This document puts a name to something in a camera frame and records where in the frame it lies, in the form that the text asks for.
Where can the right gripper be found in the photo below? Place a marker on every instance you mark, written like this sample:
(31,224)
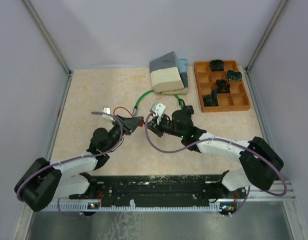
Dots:
(153,125)

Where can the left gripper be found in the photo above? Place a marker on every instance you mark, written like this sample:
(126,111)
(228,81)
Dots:
(130,124)

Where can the green cable lock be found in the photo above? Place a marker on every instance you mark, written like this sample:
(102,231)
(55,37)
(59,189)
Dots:
(135,109)

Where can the black Kaijing padlock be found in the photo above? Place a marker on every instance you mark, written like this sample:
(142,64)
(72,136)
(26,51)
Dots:
(187,107)

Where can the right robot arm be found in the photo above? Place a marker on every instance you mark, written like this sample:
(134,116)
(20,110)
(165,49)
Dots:
(260,164)

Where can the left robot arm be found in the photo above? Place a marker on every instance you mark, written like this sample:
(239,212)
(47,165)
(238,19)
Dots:
(46,180)

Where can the folded grey beige cloth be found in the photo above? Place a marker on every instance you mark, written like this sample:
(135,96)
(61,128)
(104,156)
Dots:
(168,75)

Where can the dark rolled item lower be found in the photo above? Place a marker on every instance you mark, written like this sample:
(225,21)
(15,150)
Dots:
(211,99)

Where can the dark rolled item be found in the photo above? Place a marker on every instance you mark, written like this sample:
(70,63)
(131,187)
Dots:
(211,99)
(233,76)
(222,86)
(216,65)

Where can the wooden compartment tray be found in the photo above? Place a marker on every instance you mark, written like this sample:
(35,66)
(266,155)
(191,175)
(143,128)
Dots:
(236,100)

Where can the dark rolled item middle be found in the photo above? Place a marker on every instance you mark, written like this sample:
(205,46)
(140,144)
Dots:
(222,86)

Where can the dark rolled item top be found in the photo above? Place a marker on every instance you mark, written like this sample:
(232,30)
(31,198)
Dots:
(216,65)

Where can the dark rolled item right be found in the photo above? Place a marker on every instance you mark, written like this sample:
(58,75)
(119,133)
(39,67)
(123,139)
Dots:
(233,76)

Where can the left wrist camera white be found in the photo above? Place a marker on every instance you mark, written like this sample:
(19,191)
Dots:
(106,110)

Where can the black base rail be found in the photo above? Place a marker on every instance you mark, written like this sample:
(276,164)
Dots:
(158,190)

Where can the aluminium frame post left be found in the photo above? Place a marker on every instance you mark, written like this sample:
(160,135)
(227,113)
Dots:
(46,35)

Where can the aluminium frame post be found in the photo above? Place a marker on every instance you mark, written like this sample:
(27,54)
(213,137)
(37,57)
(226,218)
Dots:
(46,35)
(277,15)

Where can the aluminium frame post right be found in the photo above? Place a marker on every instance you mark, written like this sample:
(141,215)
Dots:
(277,15)

